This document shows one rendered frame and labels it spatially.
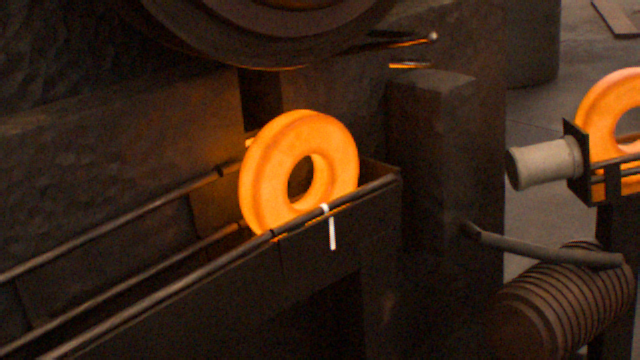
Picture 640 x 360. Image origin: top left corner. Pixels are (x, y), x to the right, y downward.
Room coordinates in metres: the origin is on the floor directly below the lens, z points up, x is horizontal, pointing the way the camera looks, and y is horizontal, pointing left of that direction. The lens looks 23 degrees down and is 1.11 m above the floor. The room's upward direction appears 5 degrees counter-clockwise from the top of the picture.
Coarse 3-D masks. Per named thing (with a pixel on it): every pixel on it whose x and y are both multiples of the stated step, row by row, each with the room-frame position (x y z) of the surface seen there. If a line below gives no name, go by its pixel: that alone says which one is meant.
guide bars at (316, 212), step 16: (384, 176) 0.92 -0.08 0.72; (352, 192) 0.88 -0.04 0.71; (368, 192) 0.89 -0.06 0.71; (320, 208) 0.84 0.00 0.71; (336, 208) 0.86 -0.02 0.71; (288, 224) 0.81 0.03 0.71; (304, 224) 0.82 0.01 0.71; (256, 240) 0.78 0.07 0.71; (224, 256) 0.76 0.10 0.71; (240, 256) 0.77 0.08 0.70; (192, 272) 0.73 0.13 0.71; (208, 272) 0.74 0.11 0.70; (176, 288) 0.71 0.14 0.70; (144, 304) 0.69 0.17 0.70; (112, 320) 0.67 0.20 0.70; (128, 320) 0.68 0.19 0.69; (80, 336) 0.65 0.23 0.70; (96, 336) 0.65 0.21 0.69; (48, 352) 0.63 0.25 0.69; (64, 352) 0.63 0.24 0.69
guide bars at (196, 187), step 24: (240, 168) 0.88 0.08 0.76; (168, 192) 0.82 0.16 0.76; (192, 192) 0.84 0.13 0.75; (120, 216) 0.78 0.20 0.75; (192, 216) 0.84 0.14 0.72; (72, 240) 0.74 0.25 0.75; (216, 240) 0.82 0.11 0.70; (24, 264) 0.71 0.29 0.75; (168, 264) 0.78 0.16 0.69; (24, 288) 0.70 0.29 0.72; (120, 288) 0.74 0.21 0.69; (72, 312) 0.71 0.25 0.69; (24, 336) 0.68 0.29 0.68; (48, 336) 0.69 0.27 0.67
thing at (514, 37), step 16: (512, 0) 3.39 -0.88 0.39; (528, 0) 3.40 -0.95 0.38; (544, 0) 3.44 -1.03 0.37; (560, 0) 3.56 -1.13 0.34; (512, 16) 3.39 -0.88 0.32; (528, 16) 3.40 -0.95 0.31; (544, 16) 3.43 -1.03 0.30; (560, 16) 3.57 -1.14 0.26; (512, 32) 3.39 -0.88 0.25; (528, 32) 3.41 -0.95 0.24; (544, 32) 3.44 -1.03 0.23; (512, 48) 3.39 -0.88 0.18; (528, 48) 3.41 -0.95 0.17; (544, 48) 3.44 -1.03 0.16; (512, 64) 3.39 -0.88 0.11; (528, 64) 3.41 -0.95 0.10; (544, 64) 3.44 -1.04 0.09; (512, 80) 3.39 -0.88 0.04; (528, 80) 3.41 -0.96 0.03; (544, 80) 3.45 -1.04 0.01
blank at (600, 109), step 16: (608, 80) 1.03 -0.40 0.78; (624, 80) 1.02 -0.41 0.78; (592, 96) 1.03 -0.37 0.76; (608, 96) 1.01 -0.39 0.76; (624, 96) 1.02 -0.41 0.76; (592, 112) 1.01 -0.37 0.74; (608, 112) 1.01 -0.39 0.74; (624, 112) 1.02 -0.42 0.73; (592, 128) 1.01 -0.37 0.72; (608, 128) 1.01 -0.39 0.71; (592, 144) 1.01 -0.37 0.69; (608, 144) 1.02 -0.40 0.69; (592, 160) 1.01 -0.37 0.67
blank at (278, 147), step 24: (288, 120) 0.86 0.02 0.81; (312, 120) 0.87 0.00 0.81; (336, 120) 0.89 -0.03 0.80; (264, 144) 0.84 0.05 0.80; (288, 144) 0.85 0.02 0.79; (312, 144) 0.87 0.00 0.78; (336, 144) 0.89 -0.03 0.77; (264, 168) 0.82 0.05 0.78; (288, 168) 0.84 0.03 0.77; (336, 168) 0.89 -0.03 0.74; (240, 192) 0.83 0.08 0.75; (264, 192) 0.82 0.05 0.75; (312, 192) 0.89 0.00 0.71; (336, 192) 0.89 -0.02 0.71; (264, 216) 0.82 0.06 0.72; (288, 216) 0.84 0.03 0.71
